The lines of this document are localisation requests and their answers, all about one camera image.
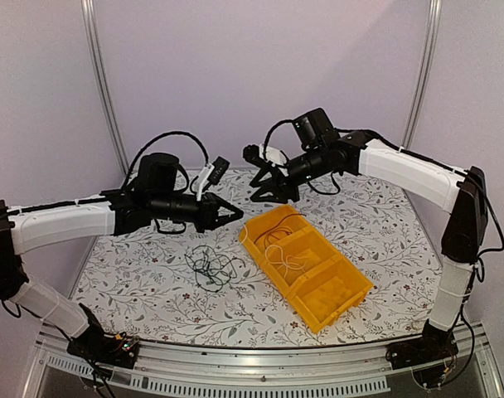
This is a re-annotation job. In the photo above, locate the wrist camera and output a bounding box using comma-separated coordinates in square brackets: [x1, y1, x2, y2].
[243, 144, 289, 167]
[190, 157, 230, 201]

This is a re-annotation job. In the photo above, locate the white cable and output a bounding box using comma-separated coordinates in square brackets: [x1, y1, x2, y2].
[240, 226, 315, 283]

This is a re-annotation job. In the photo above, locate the aluminium front rail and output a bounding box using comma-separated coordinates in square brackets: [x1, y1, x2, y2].
[22, 323, 504, 397]

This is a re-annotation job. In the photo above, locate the floral table cloth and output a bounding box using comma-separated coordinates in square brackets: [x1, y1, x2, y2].
[72, 175, 440, 347]

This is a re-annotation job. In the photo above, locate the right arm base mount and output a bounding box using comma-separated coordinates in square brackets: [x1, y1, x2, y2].
[385, 322, 458, 389]

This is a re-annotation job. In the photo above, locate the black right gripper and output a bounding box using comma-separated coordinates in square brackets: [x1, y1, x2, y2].
[250, 145, 328, 204]

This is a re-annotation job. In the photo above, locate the left rear aluminium post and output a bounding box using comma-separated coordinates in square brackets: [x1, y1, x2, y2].
[80, 0, 128, 176]

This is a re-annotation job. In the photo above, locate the thin black cable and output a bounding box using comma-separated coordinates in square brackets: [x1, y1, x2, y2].
[254, 211, 309, 245]

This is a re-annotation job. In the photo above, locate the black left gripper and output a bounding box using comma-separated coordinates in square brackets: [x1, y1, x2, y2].
[150, 192, 244, 233]

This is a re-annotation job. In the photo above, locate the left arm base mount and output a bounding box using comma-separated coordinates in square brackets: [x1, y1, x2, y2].
[67, 304, 140, 369]

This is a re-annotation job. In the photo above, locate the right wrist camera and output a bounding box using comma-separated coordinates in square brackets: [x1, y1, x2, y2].
[243, 144, 289, 167]

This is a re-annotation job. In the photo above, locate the right rear aluminium post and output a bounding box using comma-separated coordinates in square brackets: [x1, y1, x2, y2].
[402, 0, 442, 148]

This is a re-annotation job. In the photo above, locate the tangled cable pile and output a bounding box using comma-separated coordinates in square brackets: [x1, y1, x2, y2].
[183, 244, 247, 291]

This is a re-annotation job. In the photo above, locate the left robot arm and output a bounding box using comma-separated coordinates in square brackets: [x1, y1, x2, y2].
[0, 153, 243, 360]

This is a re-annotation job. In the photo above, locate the aluminium post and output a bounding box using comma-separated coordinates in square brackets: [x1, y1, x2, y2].
[80, 0, 128, 176]
[402, 0, 442, 148]

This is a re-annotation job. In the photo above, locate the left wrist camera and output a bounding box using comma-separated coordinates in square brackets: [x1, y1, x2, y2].
[190, 157, 230, 201]

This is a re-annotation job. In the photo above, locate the yellow three-compartment bin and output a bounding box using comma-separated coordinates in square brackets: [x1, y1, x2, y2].
[238, 204, 373, 334]

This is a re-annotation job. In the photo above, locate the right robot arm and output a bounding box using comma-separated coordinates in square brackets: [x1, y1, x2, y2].
[243, 108, 488, 362]

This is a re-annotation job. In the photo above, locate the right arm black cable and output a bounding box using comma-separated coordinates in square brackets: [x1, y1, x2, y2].
[262, 119, 504, 382]

